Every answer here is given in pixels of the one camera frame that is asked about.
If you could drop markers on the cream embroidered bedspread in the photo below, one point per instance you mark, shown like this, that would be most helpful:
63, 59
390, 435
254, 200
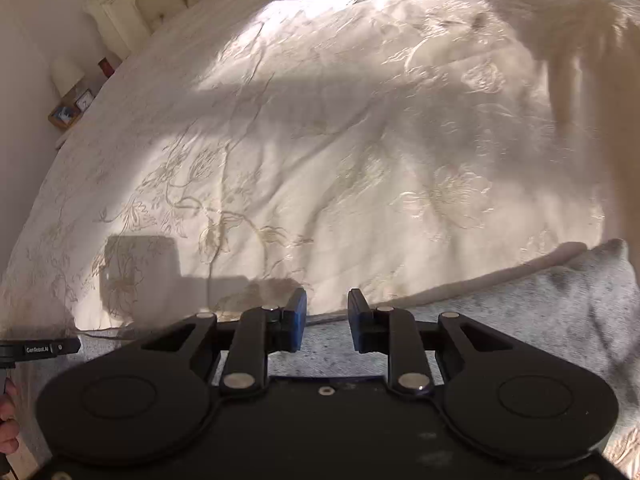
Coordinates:
320, 150

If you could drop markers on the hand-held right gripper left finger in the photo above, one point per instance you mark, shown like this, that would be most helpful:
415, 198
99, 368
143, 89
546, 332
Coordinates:
296, 321

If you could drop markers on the white table lamp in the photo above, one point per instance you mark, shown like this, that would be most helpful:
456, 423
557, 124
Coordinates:
67, 75

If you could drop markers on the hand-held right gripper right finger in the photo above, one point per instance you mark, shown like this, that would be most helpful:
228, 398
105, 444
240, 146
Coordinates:
358, 321

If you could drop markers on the small alarm clock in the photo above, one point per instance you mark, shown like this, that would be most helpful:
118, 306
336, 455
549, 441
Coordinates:
85, 100

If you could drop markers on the person's left hand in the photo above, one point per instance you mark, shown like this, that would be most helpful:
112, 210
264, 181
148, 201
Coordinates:
7, 417

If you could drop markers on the wooden photo frame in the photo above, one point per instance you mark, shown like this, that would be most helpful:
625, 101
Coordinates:
65, 116

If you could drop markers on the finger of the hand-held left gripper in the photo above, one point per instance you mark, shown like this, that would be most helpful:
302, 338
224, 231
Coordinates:
67, 346

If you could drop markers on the grey speckled pants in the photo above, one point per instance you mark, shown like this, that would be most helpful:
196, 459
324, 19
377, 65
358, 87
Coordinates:
500, 305

